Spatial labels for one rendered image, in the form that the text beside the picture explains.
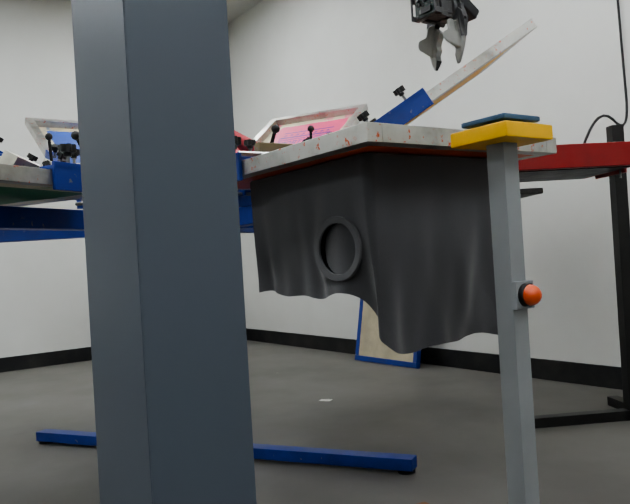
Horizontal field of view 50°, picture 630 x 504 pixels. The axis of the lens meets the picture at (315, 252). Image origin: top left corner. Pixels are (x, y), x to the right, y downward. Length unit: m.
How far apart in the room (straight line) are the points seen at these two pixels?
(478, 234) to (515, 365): 0.45
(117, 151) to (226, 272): 0.24
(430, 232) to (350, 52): 3.73
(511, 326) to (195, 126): 0.65
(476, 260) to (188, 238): 0.81
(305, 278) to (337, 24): 3.86
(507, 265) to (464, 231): 0.34
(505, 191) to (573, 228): 2.51
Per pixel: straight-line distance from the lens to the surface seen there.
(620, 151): 2.82
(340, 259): 1.49
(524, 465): 1.32
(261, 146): 1.86
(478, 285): 1.65
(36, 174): 1.73
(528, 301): 1.25
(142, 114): 1.02
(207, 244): 1.05
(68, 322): 5.92
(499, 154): 1.27
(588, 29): 3.82
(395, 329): 1.45
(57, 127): 3.92
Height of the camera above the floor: 0.74
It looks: level
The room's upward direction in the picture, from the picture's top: 3 degrees counter-clockwise
